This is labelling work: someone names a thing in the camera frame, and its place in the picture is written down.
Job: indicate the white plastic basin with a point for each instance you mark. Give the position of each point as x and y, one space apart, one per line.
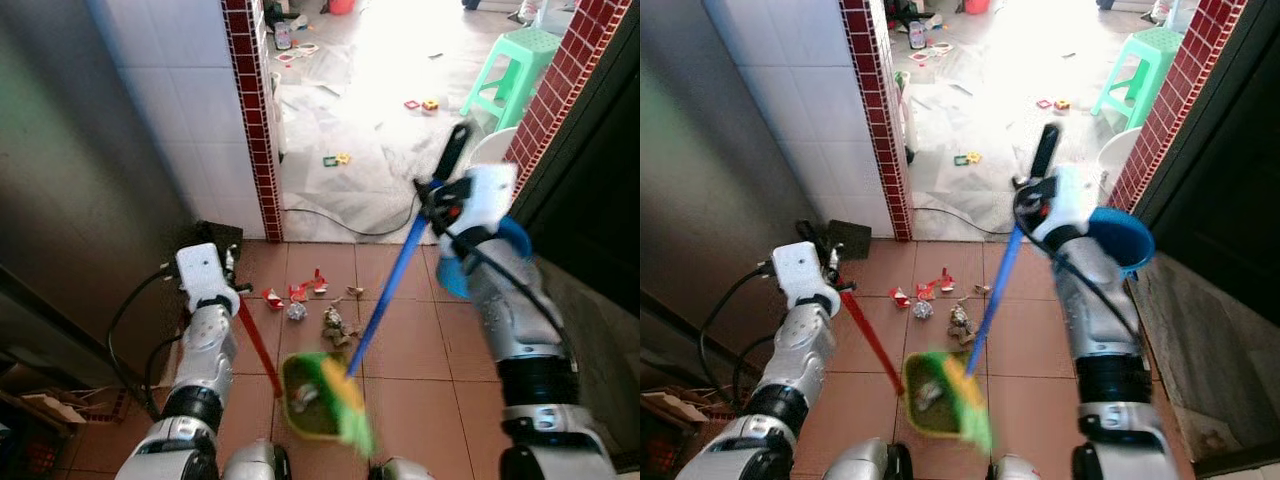
495 148
1115 155

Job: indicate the silver robot left leg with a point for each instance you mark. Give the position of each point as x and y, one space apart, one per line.
255 462
868 462

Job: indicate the green plastic stool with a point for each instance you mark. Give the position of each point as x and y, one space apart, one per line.
530 45
1155 45

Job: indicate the silver robot leg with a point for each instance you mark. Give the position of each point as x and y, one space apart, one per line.
1015 468
255 462
400 470
868 462

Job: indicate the red and yellow toy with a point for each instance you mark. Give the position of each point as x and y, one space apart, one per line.
421 103
1053 103

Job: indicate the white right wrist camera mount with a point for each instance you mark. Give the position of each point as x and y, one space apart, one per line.
490 195
1075 200

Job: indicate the blue plastic bucket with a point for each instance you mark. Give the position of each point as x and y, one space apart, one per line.
517 240
1125 240

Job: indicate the silver robot right leg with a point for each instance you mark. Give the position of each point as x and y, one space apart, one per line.
1015 468
400 470

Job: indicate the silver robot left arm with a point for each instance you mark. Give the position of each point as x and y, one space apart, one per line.
205 350
800 350

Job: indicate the brown cardboard pieces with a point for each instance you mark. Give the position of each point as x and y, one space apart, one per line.
45 405
670 405

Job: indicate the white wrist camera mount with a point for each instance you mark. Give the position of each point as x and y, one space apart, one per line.
490 195
203 272
1075 200
803 270

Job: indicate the silver foil ball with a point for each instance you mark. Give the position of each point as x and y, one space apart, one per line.
296 312
921 311

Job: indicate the red plastic bucket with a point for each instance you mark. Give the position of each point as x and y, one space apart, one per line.
977 5
341 5

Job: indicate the crumpled grey brown trash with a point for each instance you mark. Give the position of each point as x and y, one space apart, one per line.
335 325
961 322

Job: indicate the red crumpled wrapper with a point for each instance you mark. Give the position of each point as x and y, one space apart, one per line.
926 291
299 292
946 282
272 297
899 297
318 281

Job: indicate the black square plate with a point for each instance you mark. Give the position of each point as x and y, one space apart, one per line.
850 238
218 236

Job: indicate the green and yellow toy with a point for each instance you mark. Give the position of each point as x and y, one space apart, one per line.
967 158
336 158

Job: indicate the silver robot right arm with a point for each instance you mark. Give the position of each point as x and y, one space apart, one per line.
1095 320
510 320

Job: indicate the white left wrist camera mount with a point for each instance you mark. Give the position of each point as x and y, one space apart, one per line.
203 272
803 270

